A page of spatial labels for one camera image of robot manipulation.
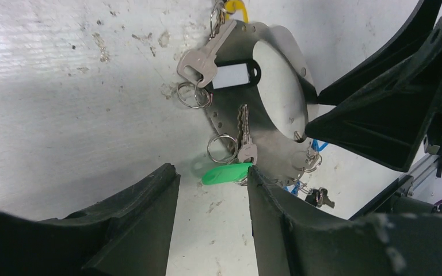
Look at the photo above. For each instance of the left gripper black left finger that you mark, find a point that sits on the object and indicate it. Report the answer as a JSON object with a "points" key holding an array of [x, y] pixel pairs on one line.
{"points": [[128, 233]]}

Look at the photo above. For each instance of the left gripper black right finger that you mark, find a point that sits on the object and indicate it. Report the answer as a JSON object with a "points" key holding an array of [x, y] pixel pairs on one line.
{"points": [[292, 237]]}

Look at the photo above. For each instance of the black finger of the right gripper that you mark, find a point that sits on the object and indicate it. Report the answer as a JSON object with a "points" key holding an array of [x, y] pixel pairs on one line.
{"points": [[386, 120], [403, 44]]}

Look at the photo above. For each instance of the green key tag with key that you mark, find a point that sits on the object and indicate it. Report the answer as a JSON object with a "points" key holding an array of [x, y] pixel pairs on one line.
{"points": [[245, 154]]}

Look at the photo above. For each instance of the black key tag with key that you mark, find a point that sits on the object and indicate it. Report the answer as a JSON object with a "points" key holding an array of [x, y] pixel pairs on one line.
{"points": [[319, 197]]}

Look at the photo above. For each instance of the blue key tag plain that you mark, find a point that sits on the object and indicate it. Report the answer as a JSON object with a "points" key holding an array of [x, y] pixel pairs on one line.
{"points": [[293, 189]]}

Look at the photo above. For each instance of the blue key tag white label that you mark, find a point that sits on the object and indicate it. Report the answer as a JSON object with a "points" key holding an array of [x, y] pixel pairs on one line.
{"points": [[318, 146]]}

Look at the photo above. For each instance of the black key tag white label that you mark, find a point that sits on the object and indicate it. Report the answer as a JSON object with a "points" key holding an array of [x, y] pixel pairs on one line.
{"points": [[233, 74]]}

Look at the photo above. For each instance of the yellow key tag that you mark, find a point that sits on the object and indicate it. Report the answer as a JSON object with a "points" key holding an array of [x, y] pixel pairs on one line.
{"points": [[233, 6]]}

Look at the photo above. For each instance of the aluminium table frame rail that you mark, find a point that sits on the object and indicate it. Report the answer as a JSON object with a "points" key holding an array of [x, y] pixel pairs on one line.
{"points": [[421, 174]]}

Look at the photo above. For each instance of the silver key on ring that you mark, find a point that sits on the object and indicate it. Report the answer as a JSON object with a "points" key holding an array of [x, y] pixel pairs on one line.
{"points": [[202, 60]]}

